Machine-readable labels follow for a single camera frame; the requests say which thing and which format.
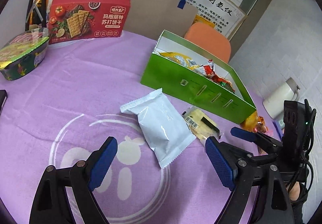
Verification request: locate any white thermos jug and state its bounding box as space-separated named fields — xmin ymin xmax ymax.
xmin=262 ymin=77 xmax=300 ymax=119

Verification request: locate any purple tablecloth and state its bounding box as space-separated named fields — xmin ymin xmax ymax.
xmin=1 ymin=32 xmax=230 ymax=223

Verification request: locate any orange chair right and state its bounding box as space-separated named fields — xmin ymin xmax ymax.
xmin=184 ymin=22 xmax=231 ymax=63

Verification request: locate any yellow snack bag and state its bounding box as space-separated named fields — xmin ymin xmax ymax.
xmin=159 ymin=52 xmax=199 ymax=70

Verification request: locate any green open gift box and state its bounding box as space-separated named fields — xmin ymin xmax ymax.
xmin=141 ymin=30 xmax=257 ymax=124

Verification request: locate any red cracker box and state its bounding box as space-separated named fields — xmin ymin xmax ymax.
xmin=48 ymin=0 xmax=130 ymax=44

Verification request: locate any white foil snack packet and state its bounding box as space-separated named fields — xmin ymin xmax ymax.
xmin=120 ymin=88 xmax=196 ymax=169

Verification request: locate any black smartphone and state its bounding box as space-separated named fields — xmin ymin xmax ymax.
xmin=0 ymin=89 xmax=8 ymax=113

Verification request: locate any yellow wrapped cake snack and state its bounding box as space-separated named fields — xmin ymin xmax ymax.
xmin=240 ymin=111 xmax=267 ymax=133

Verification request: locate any brown cardboard sheet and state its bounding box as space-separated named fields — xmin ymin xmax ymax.
xmin=123 ymin=0 xmax=198 ymax=40

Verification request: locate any instant noodle bowl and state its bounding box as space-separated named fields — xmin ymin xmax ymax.
xmin=1 ymin=28 xmax=49 ymax=80

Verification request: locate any barcode cake slice packet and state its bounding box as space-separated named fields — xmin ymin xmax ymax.
xmin=182 ymin=106 xmax=221 ymax=146

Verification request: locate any red chinese text snack bag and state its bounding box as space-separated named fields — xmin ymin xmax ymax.
xmin=211 ymin=73 xmax=235 ymax=93

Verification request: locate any red white small packet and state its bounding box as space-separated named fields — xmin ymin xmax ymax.
xmin=194 ymin=60 xmax=215 ymax=78

